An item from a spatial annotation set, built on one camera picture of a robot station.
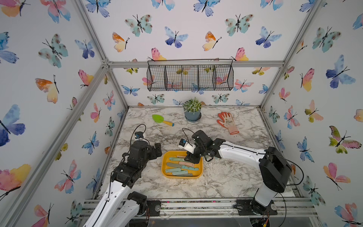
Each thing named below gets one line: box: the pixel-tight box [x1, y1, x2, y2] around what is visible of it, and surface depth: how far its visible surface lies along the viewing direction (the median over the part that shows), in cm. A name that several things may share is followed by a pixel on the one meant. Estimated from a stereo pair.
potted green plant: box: [183, 96, 202, 123], surface depth 103 cm
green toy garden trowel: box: [152, 114, 175, 127], surface depth 116 cm
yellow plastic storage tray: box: [161, 150, 204, 179], surface depth 88 cm
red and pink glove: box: [216, 111, 240, 135], surface depth 112 cm
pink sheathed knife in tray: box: [178, 161, 195, 168], surface depth 90 cm
